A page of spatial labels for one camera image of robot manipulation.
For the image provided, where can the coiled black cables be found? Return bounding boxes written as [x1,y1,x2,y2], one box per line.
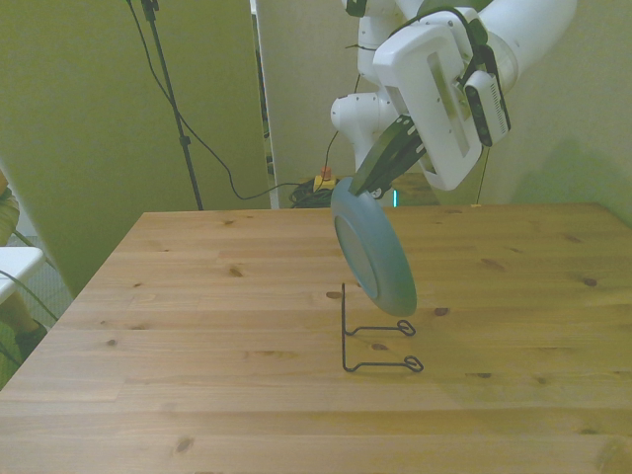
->
[288,180,337,209]

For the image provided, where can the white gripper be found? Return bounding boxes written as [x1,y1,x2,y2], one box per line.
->
[350,21,486,195]

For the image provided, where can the dark floor cable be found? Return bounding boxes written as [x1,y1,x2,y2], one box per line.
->
[0,269,59,322]

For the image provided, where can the black wire plate stand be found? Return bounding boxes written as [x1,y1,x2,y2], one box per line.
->
[340,281,426,374]

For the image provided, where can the white side table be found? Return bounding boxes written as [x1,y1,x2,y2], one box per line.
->
[0,246,45,303]

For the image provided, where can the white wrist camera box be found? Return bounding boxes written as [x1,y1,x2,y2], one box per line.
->
[463,70,513,148]

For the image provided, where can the black tripod cable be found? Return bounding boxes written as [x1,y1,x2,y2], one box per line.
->
[125,0,317,201]

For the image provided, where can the black tripod pole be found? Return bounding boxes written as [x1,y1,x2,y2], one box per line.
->
[125,0,204,212]

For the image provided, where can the seated person striped clothing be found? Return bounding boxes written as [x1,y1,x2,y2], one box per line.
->
[0,167,49,376]

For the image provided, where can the yellow emergency stop button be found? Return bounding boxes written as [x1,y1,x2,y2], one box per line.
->
[314,166,340,192]

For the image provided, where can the green round plate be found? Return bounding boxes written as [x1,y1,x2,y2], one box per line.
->
[329,177,419,318]

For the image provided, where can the wooden cabinet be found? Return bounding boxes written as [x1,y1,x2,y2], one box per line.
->
[392,172,440,207]

